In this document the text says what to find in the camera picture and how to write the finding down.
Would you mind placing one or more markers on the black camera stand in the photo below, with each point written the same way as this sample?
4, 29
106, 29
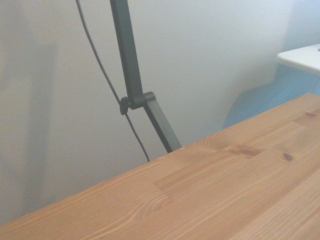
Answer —
127, 50

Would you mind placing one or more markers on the white side table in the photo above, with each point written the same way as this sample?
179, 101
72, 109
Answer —
302, 58

